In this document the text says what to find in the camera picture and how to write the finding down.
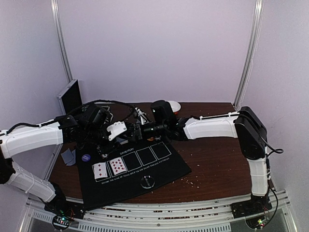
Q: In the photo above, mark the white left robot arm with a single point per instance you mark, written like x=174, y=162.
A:
x=31, y=139

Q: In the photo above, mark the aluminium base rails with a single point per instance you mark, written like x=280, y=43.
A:
x=201, y=216

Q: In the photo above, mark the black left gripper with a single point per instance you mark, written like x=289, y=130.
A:
x=110, y=147

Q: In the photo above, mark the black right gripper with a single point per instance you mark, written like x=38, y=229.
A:
x=139, y=131

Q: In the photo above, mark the grey playing card deck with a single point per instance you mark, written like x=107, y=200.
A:
x=121, y=140

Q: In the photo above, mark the black dealer button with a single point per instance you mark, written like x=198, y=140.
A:
x=147, y=182

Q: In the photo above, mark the nine of diamonds card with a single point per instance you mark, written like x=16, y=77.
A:
x=117, y=166

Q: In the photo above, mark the aluminium poker chip case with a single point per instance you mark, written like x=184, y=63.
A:
x=71, y=102

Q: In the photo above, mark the black poker play mat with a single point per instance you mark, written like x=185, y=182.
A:
x=157, y=158

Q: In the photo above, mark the three of diamonds card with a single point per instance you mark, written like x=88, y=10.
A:
x=100, y=170

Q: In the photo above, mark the left aluminium frame post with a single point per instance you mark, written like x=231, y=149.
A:
x=60, y=37

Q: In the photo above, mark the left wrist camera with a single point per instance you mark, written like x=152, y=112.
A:
x=94, y=115

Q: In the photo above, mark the poker chip pile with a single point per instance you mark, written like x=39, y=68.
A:
x=102, y=152

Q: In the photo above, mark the purple small blind button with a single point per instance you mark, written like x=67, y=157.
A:
x=86, y=158

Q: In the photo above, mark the blue patterned playing card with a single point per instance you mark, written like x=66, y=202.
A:
x=71, y=161
x=66, y=154

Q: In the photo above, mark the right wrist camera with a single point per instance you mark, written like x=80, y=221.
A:
x=162, y=112

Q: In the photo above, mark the right aluminium frame post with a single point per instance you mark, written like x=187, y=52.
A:
x=252, y=45

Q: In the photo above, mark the white and red bowl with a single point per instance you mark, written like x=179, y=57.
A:
x=175, y=106

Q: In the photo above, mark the aluminium frame post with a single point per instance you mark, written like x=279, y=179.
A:
x=60, y=37
x=252, y=45

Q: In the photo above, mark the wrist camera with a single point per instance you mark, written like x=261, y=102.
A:
x=162, y=112
x=94, y=115

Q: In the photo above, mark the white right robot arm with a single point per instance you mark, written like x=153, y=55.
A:
x=243, y=125

